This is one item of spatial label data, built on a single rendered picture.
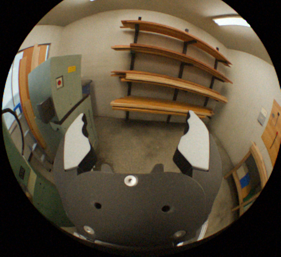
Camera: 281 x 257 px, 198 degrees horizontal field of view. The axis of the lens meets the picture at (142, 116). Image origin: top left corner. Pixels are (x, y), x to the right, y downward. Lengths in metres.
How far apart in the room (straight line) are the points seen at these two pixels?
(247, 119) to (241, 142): 0.55
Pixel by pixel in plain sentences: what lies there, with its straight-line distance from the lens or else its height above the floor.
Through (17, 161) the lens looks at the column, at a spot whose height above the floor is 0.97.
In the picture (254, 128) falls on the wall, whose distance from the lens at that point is 2.46.
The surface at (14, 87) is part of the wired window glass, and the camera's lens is 2.28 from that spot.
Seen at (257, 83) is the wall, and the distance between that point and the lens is 2.60.
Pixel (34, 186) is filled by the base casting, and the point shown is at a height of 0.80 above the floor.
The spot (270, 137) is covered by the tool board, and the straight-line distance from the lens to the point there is 2.43.
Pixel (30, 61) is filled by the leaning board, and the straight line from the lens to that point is 2.28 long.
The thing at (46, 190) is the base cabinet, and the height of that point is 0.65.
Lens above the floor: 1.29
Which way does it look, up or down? 32 degrees down
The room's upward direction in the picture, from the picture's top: 9 degrees clockwise
